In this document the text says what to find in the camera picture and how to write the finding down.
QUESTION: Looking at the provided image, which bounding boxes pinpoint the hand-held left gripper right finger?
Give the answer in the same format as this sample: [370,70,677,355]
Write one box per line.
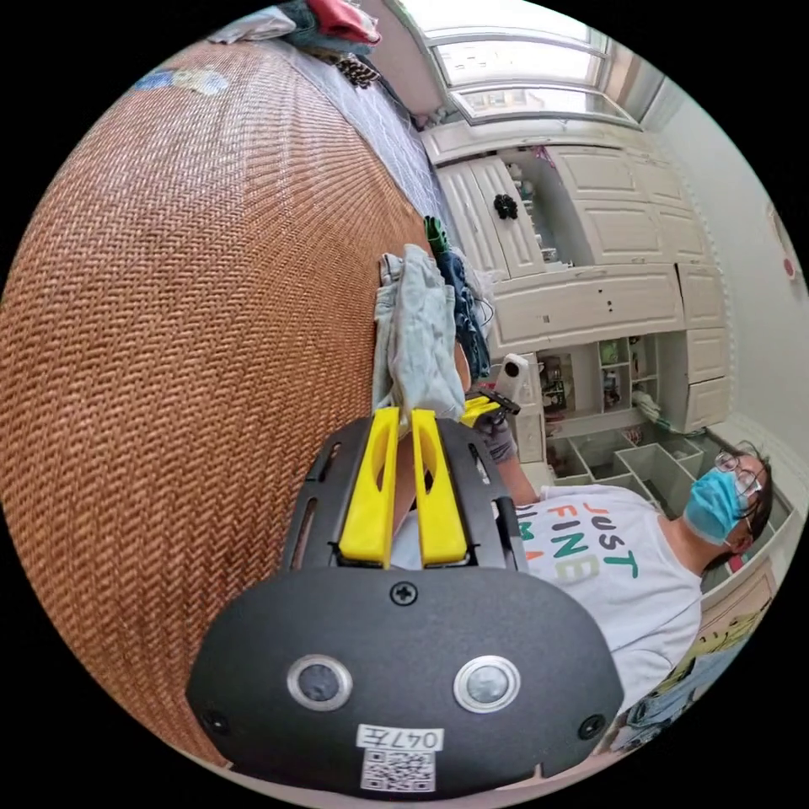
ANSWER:
[410,409,469,568]

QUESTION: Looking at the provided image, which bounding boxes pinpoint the person's right hand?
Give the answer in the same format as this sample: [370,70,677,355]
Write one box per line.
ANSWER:
[476,416,521,467]

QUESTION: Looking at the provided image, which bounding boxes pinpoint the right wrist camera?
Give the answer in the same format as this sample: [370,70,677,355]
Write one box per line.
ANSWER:
[501,353,531,407]

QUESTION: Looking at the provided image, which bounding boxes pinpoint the white cupboard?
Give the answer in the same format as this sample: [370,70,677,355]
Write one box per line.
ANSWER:
[419,123,739,514]

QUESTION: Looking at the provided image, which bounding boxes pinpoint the person's right forearm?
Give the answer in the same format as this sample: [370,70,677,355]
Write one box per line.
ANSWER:
[504,456,559,508]

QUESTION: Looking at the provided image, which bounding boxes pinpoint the light blue shorts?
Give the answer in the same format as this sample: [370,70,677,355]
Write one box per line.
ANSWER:
[371,244,467,420]

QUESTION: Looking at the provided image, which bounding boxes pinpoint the person's body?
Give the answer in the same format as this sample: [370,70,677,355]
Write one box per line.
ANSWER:
[390,440,777,719]

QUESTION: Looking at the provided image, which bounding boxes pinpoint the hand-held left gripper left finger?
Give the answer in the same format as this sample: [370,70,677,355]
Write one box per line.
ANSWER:
[338,407,401,567]

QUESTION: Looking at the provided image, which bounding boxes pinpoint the window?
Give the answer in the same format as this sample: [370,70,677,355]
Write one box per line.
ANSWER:
[404,17,644,132]

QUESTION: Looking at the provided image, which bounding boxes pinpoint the pile of clothes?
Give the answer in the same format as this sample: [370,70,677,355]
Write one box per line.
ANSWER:
[206,0,385,91]
[421,214,499,382]

